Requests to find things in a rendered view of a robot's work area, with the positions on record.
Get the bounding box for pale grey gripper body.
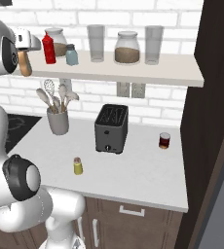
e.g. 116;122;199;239
17;30;43;52

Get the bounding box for blue-grey shaker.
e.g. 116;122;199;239
65;43;80;67

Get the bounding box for yellow shaker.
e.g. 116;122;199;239
72;156;85;176

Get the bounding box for dark red condiment bottle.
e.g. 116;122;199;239
158;131;171;151

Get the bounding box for tall dark brown cabinet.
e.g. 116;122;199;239
173;0;224;249

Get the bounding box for brown cabinet door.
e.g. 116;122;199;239
0;210;86;249
84;197;183;249

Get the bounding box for brown wooden rounded object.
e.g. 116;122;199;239
18;49;33;78

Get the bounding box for slotted skimmer spoon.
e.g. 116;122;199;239
42;79;59;113

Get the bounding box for pale wooden spoon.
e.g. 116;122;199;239
35;88;56;114
63;90;81;111

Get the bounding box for pale spatula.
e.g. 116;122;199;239
57;83;68;113

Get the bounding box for tall clear glass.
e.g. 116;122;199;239
144;24;165;66
86;23;106;63

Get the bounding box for grey utensil pot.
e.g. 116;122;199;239
46;106;70;136

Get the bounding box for black hob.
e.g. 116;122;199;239
4;113;43;156

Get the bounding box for dark grey toaster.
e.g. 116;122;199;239
93;103;130;156

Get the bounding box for brown drawer front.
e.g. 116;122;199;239
97;197;184;228

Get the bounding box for grey wall outlet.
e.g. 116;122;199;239
131;82;147;99
58;77;73;94
116;81;131;98

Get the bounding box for cream wall shelf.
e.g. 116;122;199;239
12;49;205;89

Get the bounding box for white cabinet door handle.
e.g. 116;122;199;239
91;218;101;249
77;216;86;243

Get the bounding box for white drawer handle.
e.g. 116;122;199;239
118;204;147;218

